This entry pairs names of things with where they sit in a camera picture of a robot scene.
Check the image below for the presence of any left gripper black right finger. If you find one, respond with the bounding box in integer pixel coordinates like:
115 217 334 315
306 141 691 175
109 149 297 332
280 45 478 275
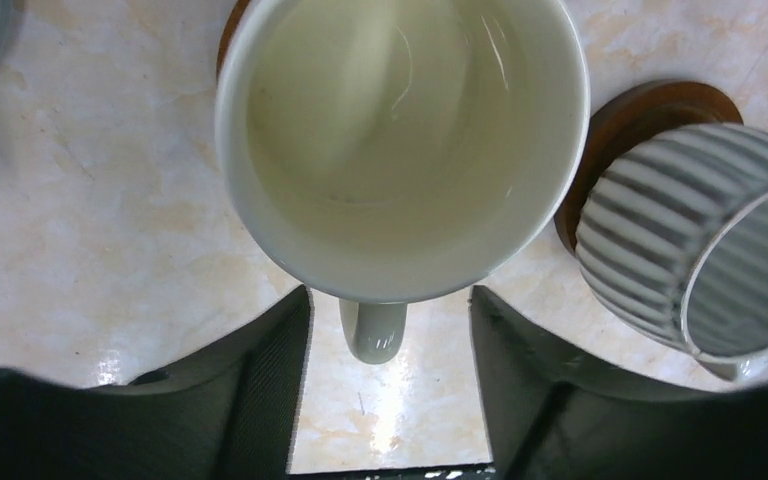
469 286 768 479

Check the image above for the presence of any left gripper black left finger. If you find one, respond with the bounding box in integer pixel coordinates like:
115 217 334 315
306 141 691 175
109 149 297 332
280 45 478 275
0 287 312 479

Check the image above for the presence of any ribbed grey mug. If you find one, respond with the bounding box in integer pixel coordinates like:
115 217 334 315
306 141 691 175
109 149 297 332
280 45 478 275
575 123 768 382

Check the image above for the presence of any pale yellow mug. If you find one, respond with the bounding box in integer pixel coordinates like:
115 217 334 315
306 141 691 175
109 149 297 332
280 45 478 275
214 1 591 365

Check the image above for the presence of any dark brown wooden coaster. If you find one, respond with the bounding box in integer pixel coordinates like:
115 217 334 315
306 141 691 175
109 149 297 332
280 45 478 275
215 0 250 79
554 79 743 255

